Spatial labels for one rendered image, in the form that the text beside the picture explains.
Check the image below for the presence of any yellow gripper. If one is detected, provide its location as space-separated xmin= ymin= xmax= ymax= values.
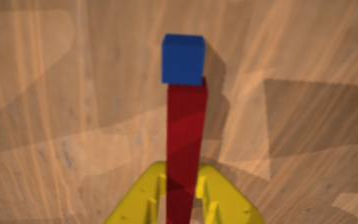
xmin=103 ymin=161 xmax=266 ymax=224

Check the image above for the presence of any blue cube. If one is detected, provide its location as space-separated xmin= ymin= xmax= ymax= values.
xmin=162 ymin=34 xmax=206 ymax=86

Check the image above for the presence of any red rod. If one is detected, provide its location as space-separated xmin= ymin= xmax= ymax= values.
xmin=166 ymin=76 xmax=208 ymax=224

